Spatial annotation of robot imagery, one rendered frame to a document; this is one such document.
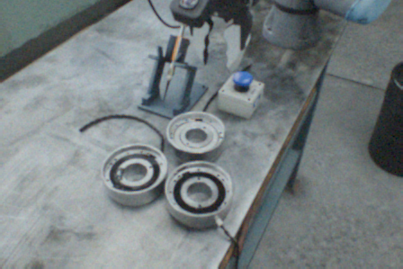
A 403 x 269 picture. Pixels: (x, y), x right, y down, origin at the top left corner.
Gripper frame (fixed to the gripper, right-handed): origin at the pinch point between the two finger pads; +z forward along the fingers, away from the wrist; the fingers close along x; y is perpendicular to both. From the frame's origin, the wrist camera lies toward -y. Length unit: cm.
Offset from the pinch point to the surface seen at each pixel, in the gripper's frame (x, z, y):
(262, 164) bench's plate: -10.8, 16.4, -1.9
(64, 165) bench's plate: 19.2, 16.4, -18.9
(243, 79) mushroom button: -1.3, 9.0, 10.1
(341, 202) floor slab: -30, 96, 65
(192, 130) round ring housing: 2.9, 13.9, -2.4
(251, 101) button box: -4.1, 11.9, 8.1
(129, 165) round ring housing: 7.8, 13.7, -15.0
